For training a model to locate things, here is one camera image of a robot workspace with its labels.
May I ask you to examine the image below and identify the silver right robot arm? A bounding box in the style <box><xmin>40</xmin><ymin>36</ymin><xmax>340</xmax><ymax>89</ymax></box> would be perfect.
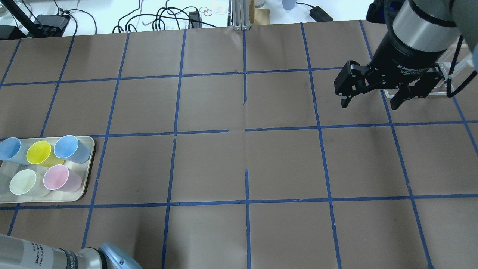
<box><xmin>333</xmin><ymin>0</ymin><xmax>477</xmax><ymax>110</ymax></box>

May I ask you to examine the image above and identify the pale green plastic cup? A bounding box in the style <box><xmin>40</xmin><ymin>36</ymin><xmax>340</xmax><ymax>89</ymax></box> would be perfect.
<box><xmin>10</xmin><ymin>170</ymin><xmax>51</xmax><ymax>197</ymax></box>

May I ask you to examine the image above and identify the black power adapter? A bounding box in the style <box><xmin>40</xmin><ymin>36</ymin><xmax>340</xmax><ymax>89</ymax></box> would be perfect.
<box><xmin>309</xmin><ymin>6</ymin><xmax>333</xmax><ymax>22</ymax></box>

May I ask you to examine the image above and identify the white wire cup rack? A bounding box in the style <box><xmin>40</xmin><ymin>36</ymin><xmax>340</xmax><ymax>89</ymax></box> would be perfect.
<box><xmin>380</xmin><ymin>54</ymin><xmax>474</xmax><ymax>99</ymax></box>

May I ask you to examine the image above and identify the wooden mug tree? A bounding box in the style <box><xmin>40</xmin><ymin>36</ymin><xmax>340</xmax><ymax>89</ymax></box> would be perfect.
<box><xmin>248</xmin><ymin>0</ymin><xmax>270</xmax><ymax>25</ymax></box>

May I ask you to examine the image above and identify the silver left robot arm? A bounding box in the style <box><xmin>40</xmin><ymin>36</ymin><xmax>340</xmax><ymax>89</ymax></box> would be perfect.
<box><xmin>0</xmin><ymin>235</ymin><xmax>142</xmax><ymax>269</ymax></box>

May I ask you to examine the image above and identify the yellow plastic cup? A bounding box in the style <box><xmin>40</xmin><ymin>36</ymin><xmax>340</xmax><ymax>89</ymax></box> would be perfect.
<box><xmin>26</xmin><ymin>140</ymin><xmax>65</xmax><ymax>168</ymax></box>

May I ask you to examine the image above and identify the blue cup near tray corner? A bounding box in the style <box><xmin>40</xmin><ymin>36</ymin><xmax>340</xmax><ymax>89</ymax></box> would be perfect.
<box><xmin>53</xmin><ymin>135</ymin><xmax>91</xmax><ymax>164</ymax></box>

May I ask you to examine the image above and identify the cream plastic tray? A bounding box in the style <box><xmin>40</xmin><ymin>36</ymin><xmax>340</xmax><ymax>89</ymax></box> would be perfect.
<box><xmin>0</xmin><ymin>136</ymin><xmax>95</xmax><ymax>203</ymax></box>

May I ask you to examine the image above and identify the blue cup at tray end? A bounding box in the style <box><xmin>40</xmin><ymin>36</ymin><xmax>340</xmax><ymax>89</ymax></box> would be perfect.
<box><xmin>0</xmin><ymin>137</ymin><xmax>30</xmax><ymax>166</ymax></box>

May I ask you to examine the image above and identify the pink plastic cup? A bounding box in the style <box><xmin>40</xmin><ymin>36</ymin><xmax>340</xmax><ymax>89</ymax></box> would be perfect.
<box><xmin>43</xmin><ymin>164</ymin><xmax>83</xmax><ymax>192</ymax></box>

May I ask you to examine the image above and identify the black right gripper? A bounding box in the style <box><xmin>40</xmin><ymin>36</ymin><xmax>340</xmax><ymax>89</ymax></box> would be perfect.
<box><xmin>333</xmin><ymin>27</ymin><xmax>456</xmax><ymax>110</ymax></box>

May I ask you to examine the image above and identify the blue cup on side table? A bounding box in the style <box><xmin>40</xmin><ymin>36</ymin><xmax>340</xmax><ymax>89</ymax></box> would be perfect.
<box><xmin>282</xmin><ymin>0</ymin><xmax>297</xmax><ymax>10</ymax></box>

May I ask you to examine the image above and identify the aluminium frame post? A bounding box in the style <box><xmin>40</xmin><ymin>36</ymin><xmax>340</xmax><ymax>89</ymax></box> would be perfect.
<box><xmin>230</xmin><ymin>0</ymin><xmax>253</xmax><ymax>31</ymax></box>

